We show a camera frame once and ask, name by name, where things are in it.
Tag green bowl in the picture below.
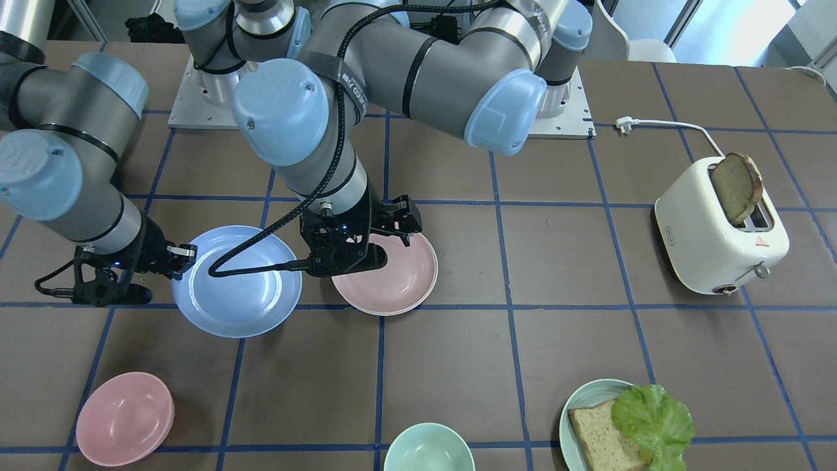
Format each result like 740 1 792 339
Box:
383 423 475 470

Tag pink bowl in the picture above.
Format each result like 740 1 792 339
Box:
75 372 175 467

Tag pink plate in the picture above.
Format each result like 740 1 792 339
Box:
332 233 437 316

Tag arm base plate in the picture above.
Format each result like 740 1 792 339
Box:
527 68 596 139
168 56 248 130

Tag lettuce leaf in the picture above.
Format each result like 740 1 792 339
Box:
611 384 694 470

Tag toaster power cable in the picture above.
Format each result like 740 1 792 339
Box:
616 116 726 158

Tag white toaster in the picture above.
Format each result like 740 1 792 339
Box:
653 157 790 295

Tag green plate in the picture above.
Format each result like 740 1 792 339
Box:
558 379 652 470

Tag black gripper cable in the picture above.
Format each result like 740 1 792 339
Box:
207 0 511 279

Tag bread slice on plate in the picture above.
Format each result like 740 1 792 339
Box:
568 399 653 470

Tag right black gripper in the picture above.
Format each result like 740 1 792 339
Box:
71 222 197 307

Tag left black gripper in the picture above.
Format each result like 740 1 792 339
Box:
301 196 422 278

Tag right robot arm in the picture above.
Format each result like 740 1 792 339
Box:
1 1 197 307

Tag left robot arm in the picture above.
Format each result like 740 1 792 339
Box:
209 1 592 277

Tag bread slice in toaster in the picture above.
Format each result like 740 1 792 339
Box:
709 152 764 227

